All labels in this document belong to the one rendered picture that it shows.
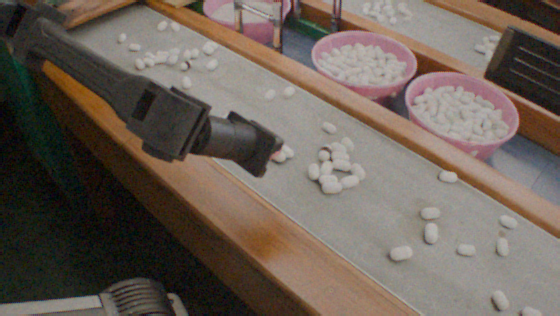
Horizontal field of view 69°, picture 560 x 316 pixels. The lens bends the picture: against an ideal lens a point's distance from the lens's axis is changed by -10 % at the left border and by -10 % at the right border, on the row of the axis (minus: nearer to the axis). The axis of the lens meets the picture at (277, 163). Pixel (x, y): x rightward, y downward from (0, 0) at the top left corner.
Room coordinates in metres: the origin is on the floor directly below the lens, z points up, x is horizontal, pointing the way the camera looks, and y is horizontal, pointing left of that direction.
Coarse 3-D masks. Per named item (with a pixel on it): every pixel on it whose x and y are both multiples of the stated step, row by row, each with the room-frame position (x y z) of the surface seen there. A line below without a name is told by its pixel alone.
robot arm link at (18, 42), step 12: (0, 0) 0.67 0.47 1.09; (12, 0) 0.69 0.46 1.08; (0, 12) 0.66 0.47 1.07; (12, 12) 0.68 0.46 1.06; (24, 12) 0.72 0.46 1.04; (36, 12) 0.67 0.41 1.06; (0, 24) 0.66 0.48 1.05; (12, 24) 0.70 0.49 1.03; (24, 24) 0.65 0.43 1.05; (0, 36) 0.66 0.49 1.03; (12, 36) 0.69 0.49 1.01; (24, 36) 0.64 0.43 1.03
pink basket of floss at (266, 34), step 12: (216, 0) 1.36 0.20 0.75; (228, 0) 1.39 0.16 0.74; (252, 0) 1.41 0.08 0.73; (264, 0) 1.40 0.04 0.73; (288, 0) 1.32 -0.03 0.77; (204, 12) 1.25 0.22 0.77; (228, 24) 1.18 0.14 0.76; (252, 24) 1.17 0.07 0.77; (264, 24) 1.18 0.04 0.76; (252, 36) 1.19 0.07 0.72; (264, 36) 1.20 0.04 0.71
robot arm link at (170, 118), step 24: (48, 24) 0.63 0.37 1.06; (24, 48) 0.62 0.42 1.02; (48, 48) 0.58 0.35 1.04; (72, 48) 0.56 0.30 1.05; (72, 72) 0.52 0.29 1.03; (96, 72) 0.50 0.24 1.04; (120, 72) 0.48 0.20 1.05; (120, 96) 0.45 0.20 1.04; (144, 96) 0.44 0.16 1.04; (168, 96) 0.42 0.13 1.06; (144, 120) 0.41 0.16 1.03; (168, 120) 0.40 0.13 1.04; (192, 120) 0.42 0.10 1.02; (168, 144) 0.39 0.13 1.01
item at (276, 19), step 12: (240, 0) 1.13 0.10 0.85; (276, 0) 1.03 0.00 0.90; (240, 12) 1.13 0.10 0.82; (252, 12) 1.09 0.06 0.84; (264, 12) 1.07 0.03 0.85; (276, 12) 1.03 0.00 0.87; (240, 24) 1.13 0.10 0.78; (276, 24) 1.03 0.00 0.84; (276, 36) 1.03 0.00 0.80; (276, 48) 1.02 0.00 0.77
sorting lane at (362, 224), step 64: (128, 64) 1.01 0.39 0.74; (192, 64) 1.00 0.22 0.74; (256, 64) 0.99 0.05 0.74; (320, 128) 0.74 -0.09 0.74; (256, 192) 0.56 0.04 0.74; (320, 192) 0.56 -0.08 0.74; (384, 192) 0.56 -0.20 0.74; (448, 192) 0.55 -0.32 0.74; (384, 256) 0.41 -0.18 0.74; (448, 256) 0.41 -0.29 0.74; (512, 256) 0.40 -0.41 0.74
